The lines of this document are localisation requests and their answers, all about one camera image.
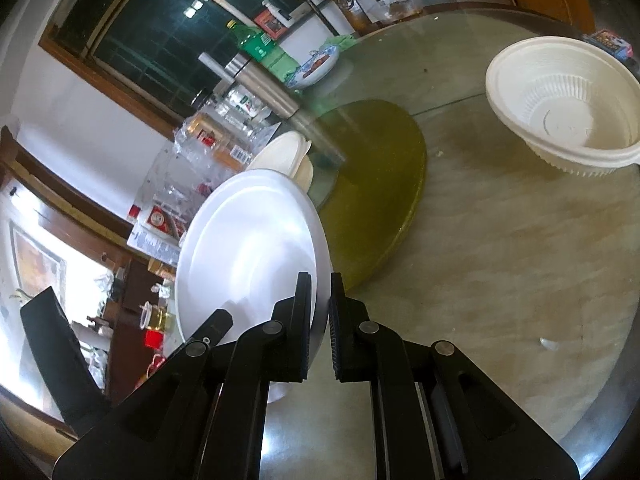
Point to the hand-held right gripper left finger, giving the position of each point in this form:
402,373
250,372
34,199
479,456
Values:
302,332

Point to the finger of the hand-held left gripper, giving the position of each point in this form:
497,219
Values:
60,355
217,324

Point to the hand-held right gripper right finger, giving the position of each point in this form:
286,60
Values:
334,332

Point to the large white bowl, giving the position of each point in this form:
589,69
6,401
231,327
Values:
250,250

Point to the shallow cream plastic bowl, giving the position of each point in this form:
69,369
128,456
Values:
280,157

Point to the ribbed cream plastic bowl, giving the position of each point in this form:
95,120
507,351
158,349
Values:
565,105

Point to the glass tea cup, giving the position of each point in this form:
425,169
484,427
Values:
156,316

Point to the small red cup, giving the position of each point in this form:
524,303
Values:
154,338

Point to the wooden sideboard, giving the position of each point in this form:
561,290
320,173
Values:
125,350

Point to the white liquor bottle red label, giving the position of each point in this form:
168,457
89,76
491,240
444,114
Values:
157,220

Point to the amber liquor bottle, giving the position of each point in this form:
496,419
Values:
215,137

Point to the white paper scrap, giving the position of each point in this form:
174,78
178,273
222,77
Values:
548,345

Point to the white medicine bottle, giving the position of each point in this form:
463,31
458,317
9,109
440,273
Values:
249,104

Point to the clear jar black lid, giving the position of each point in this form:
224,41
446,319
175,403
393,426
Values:
205,100

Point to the steel thermos flask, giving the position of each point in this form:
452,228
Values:
265,90

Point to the white paper roll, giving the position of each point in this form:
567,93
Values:
211,64

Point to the blue white ceramic bowl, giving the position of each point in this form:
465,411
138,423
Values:
314,67

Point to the green soda bottle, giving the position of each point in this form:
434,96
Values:
255,42

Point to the green cloth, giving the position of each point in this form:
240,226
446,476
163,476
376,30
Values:
341,41

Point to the red box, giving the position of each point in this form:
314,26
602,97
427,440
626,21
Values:
270,24

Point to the dark barred window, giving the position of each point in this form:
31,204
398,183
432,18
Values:
150,25

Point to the white spray bottle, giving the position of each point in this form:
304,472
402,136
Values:
277,12

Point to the clear plastic food container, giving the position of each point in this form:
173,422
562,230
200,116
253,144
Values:
395,7

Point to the printed card box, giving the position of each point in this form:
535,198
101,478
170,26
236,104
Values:
609,44

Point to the framed wall picture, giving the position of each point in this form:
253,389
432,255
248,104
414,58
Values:
37,265

